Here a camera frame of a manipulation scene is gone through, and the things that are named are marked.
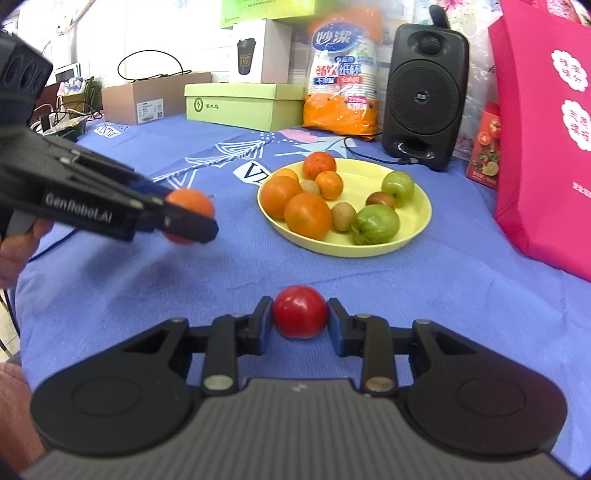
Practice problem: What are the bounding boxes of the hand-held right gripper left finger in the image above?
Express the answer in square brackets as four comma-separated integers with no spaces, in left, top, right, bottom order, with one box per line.
[117,295,274,396]

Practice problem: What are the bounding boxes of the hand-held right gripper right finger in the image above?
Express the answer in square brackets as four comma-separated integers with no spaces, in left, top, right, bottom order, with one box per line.
[327,298,484,394]

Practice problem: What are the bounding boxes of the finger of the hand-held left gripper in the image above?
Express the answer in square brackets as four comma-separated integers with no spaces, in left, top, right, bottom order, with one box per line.
[46,135,172,198]
[133,195,219,244]

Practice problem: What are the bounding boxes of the reddish orange tangerine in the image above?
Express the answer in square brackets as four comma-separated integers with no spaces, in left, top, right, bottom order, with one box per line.
[164,189,216,245]
[302,151,336,181]

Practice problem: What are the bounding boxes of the red tomato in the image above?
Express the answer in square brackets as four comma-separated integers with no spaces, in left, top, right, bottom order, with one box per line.
[271,285,329,340]

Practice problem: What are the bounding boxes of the large orange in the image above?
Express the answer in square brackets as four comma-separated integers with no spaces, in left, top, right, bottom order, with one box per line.
[283,192,334,241]
[260,175,304,219]

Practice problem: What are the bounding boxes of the green guava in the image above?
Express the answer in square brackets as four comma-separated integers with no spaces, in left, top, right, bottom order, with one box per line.
[349,204,400,246]

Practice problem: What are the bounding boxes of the yellow plastic plate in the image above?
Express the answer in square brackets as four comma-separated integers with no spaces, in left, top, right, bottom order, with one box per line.
[257,158,432,258]

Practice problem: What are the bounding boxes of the dark red plum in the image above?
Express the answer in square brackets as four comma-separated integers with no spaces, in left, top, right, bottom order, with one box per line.
[366,191,396,210]

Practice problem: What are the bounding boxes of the yellow-orange citrus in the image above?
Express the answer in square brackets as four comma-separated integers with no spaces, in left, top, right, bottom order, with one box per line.
[315,171,345,200]

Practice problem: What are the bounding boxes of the smooth green apple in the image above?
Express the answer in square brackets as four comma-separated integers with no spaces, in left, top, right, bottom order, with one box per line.
[381,171,416,207]

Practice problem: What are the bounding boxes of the person's left hand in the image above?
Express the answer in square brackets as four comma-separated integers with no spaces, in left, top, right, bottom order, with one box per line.
[0,220,52,288]

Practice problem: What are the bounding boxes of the blue printed tablecloth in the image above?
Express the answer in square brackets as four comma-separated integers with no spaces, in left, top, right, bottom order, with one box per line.
[14,113,591,476]

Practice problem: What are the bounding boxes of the brown cardboard box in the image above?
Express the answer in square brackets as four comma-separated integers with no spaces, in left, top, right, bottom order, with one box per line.
[102,71,213,126]

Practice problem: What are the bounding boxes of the green shoe box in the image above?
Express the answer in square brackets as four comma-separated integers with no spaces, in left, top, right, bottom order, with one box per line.
[184,83,308,133]

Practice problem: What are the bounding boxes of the white cup box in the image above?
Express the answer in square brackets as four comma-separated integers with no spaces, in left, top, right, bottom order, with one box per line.
[231,18,294,84]

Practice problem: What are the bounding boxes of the large green box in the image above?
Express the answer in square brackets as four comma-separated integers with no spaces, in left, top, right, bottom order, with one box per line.
[221,0,320,31]

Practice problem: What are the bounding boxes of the pack of paper cups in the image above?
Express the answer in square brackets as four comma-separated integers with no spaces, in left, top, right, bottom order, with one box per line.
[303,13,382,140]

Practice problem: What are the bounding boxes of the red fruit-print box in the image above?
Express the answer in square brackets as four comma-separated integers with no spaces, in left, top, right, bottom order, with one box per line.
[465,100,502,186]

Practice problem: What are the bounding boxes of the black speaker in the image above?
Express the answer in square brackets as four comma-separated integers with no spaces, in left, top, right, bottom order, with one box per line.
[382,23,470,172]

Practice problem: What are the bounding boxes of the pink tote bag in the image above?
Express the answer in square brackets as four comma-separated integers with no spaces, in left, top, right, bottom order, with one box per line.
[488,0,591,283]

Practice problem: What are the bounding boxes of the floral plastic bag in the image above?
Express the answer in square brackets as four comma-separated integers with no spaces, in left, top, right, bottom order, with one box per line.
[434,0,503,155]

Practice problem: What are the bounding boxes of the thin black cable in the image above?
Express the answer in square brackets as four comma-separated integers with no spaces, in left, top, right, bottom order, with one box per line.
[27,227,80,265]

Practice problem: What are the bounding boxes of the tangled cables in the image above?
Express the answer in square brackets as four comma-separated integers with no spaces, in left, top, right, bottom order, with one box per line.
[28,76,105,140]

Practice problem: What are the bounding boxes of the black cable loop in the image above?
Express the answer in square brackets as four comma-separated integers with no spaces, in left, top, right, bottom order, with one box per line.
[117,50,192,85]

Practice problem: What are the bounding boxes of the black speaker cable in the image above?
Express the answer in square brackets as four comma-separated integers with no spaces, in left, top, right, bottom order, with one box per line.
[343,135,422,165]

